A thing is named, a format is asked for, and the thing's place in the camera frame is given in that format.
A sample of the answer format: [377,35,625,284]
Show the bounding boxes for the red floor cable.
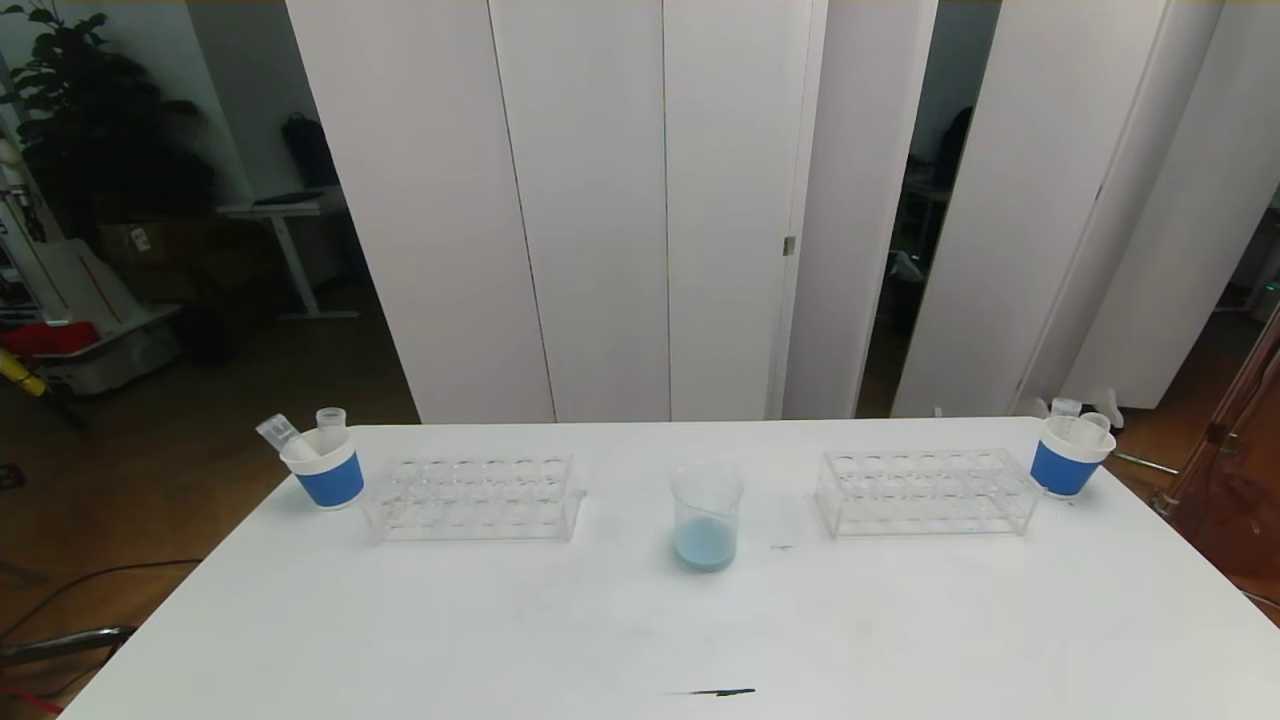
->
[0,685,66,713]

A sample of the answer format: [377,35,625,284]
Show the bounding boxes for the white office desk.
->
[218,188,361,321]

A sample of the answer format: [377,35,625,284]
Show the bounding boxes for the yellow tool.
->
[0,343,49,397]

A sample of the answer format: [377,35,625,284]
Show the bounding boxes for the dark green potted plant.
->
[0,0,216,241]

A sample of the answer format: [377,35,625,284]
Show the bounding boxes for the brown cardboard box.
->
[98,220,216,299]

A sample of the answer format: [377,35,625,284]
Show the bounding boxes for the blue and white paper cup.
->
[1029,414,1117,498]
[279,428,366,511]

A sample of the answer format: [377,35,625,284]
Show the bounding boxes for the grey metal floor rod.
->
[1105,450,1179,477]

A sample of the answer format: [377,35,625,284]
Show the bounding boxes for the white partition panel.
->
[1057,0,1280,411]
[780,0,939,421]
[288,0,557,424]
[662,0,831,421]
[890,0,1223,419]
[488,0,672,423]

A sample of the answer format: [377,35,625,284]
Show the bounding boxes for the clear glass beaker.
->
[670,461,745,574]

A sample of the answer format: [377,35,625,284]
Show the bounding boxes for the white wheeled machine base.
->
[0,238,186,394]

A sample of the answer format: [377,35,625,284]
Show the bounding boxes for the thin black floor cable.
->
[0,560,206,641]

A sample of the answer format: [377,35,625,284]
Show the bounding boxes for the clear acrylic test tube rack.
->
[814,447,1041,537]
[362,452,587,542]

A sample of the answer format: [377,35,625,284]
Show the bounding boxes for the black backpack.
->
[281,112,341,189]

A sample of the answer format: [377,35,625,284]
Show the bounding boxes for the grey metal chair leg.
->
[0,625,139,666]

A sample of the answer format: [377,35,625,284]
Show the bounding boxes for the brown metal stand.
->
[1150,300,1280,581]

